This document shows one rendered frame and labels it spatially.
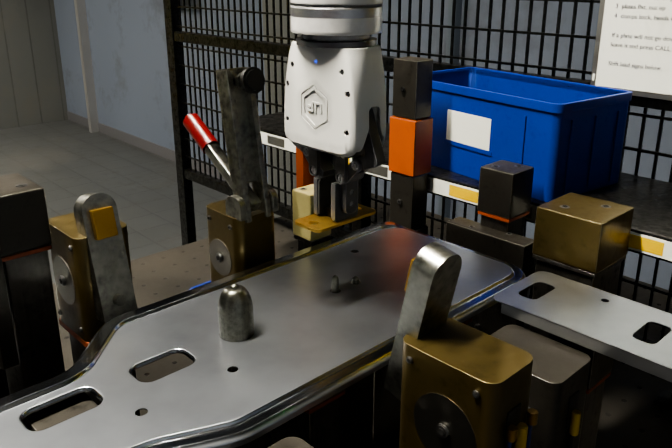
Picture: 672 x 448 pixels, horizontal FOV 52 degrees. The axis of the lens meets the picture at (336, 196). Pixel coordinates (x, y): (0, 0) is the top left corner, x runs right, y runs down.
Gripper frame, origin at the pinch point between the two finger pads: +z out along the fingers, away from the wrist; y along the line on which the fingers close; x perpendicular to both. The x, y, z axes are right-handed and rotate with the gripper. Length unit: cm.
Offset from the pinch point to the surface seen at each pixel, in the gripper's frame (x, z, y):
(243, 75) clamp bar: -1.4, -10.7, -12.9
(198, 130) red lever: -0.8, -2.8, -23.4
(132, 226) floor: 112, 112, -276
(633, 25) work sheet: 54, -14, 4
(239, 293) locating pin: -12.8, 6.0, 1.0
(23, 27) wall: 174, 30, -567
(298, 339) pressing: -9.3, 10.4, 4.9
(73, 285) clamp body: -20.6, 9.0, -16.9
